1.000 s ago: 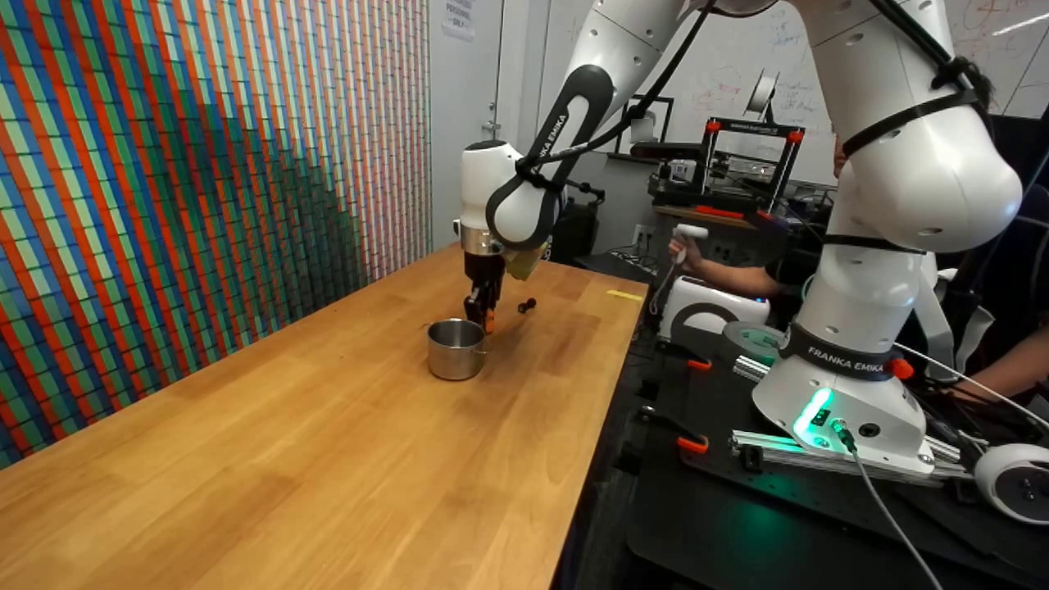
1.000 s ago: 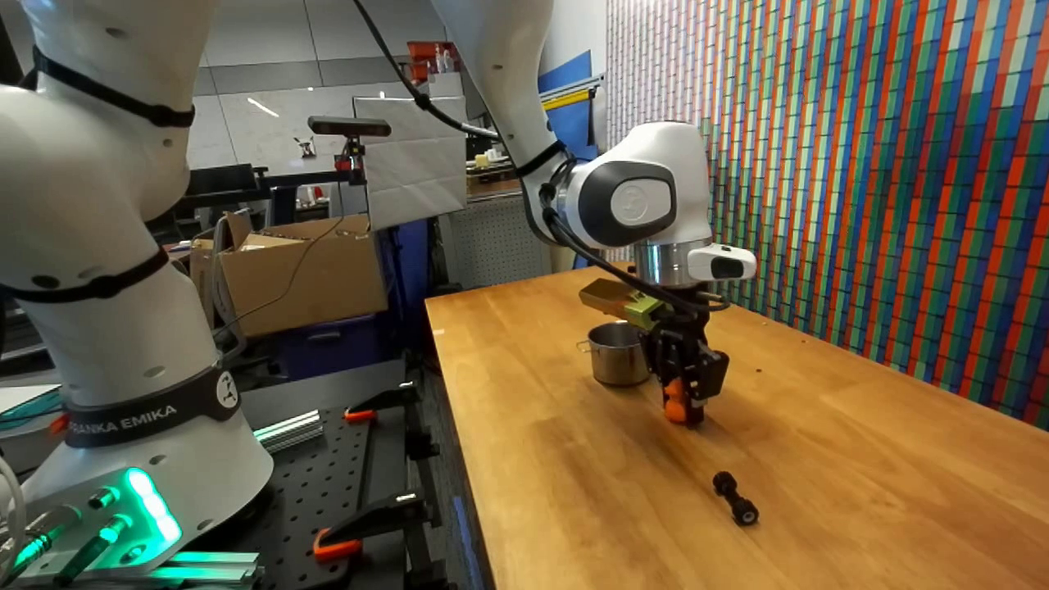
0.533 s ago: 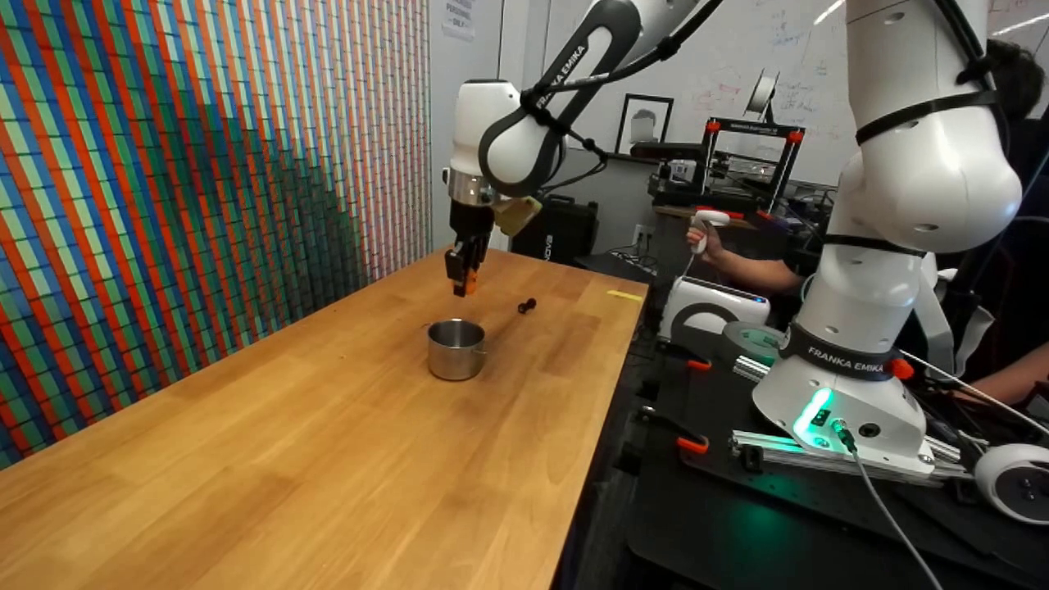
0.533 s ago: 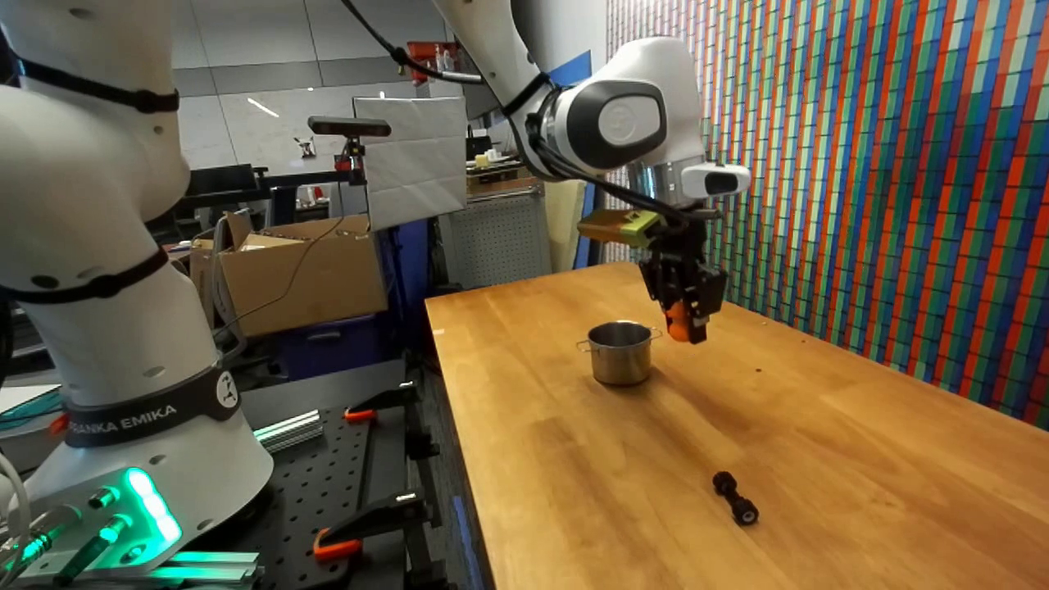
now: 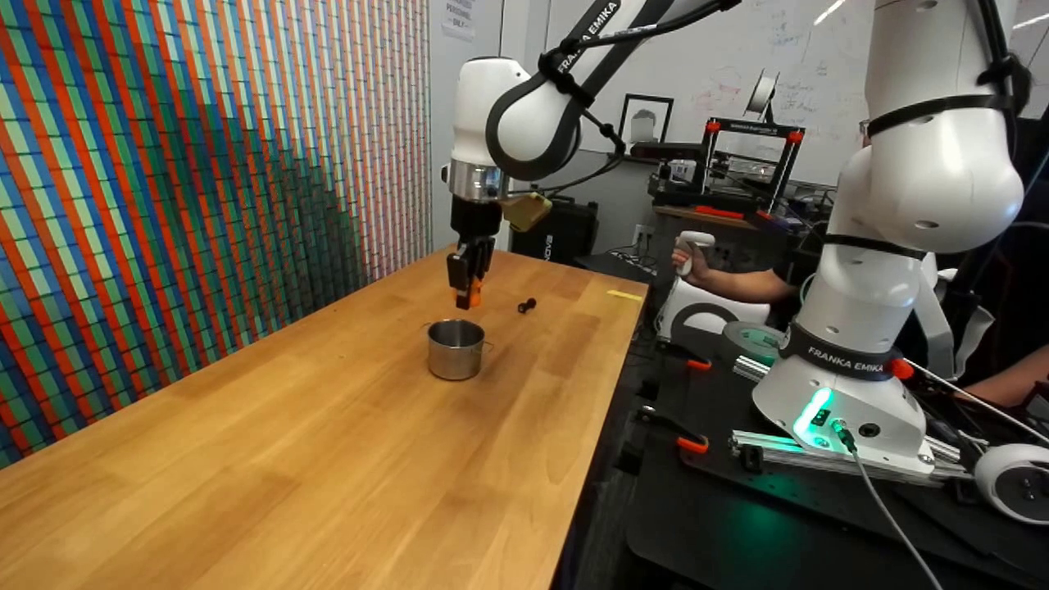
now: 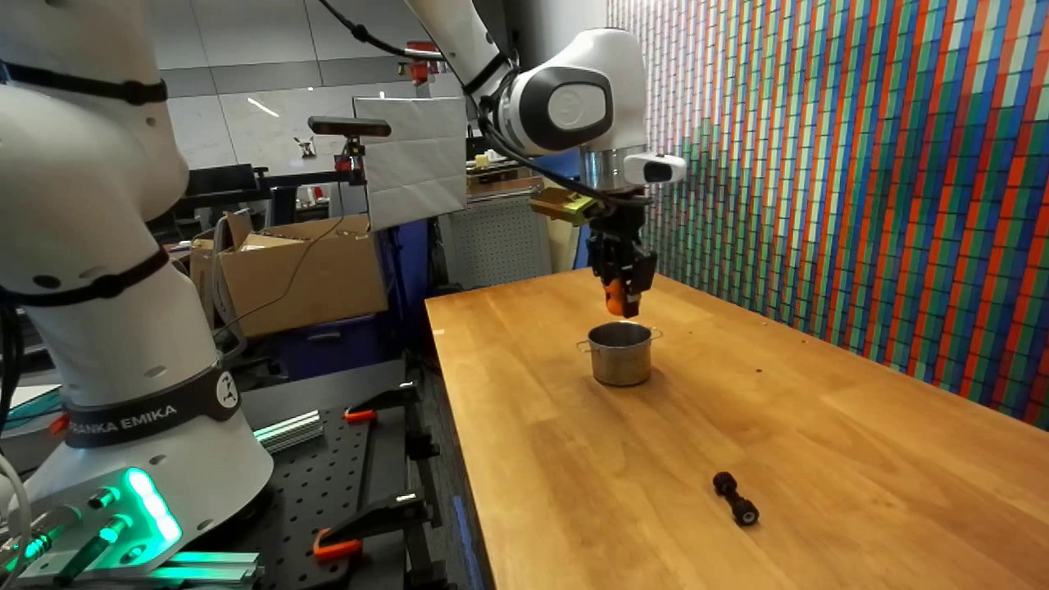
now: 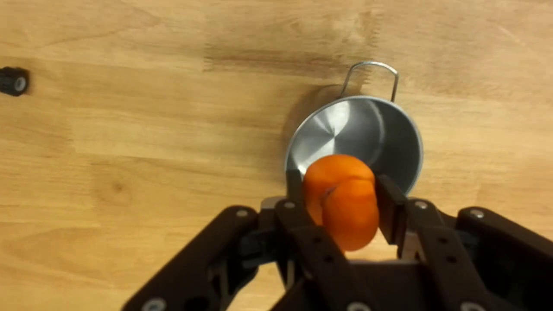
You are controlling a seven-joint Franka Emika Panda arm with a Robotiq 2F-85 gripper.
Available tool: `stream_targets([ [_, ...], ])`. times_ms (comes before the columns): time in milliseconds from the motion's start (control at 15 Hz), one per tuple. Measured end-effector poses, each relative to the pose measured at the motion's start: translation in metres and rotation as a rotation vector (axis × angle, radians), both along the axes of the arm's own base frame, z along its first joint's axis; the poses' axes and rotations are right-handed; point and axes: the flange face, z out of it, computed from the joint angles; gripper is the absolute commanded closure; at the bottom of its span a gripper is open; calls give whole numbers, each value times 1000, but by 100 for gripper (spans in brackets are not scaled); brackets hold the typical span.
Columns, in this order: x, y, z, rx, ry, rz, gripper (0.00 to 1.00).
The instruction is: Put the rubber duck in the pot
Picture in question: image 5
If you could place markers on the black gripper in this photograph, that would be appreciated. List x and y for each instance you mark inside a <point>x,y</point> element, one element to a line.
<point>477,224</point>

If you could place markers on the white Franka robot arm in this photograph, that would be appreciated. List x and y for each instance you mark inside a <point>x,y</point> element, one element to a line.
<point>939,174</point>

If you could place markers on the bystander bare forearm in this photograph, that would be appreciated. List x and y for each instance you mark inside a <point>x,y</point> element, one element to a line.
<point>752,288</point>

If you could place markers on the bare forearm with dark sleeve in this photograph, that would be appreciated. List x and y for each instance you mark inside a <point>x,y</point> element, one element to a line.
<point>1012,383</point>

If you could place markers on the small steel pot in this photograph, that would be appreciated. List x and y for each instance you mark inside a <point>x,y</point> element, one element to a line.
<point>457,352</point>

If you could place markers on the bystander bare hand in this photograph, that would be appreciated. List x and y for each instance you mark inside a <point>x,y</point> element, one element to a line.
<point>689,265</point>

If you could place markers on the small black dumbbell-shaped object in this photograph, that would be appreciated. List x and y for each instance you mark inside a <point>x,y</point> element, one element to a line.
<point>526,305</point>

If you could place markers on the framed portrait picture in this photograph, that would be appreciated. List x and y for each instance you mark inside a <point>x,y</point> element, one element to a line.
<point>644,120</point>

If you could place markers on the white round device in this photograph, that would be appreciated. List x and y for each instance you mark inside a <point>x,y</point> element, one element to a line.
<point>1014,483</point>

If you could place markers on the black frame with orange corners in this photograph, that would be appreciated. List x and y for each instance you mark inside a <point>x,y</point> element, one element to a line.
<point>752,164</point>

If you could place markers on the aluminium base rail, green light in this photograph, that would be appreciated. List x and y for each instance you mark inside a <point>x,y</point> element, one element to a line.
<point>840,451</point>

